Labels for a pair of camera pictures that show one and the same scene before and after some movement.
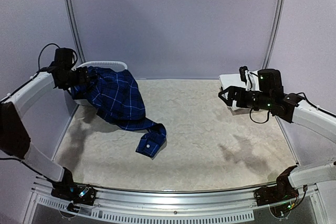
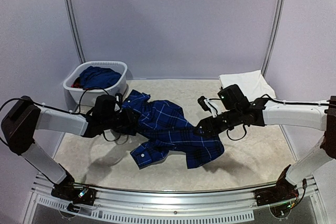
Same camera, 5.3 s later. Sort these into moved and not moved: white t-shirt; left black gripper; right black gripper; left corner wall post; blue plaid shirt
Moved: blue plaid shirt; right black gripper; left black gripper
Not moved: white t-shirt; left corner wall post
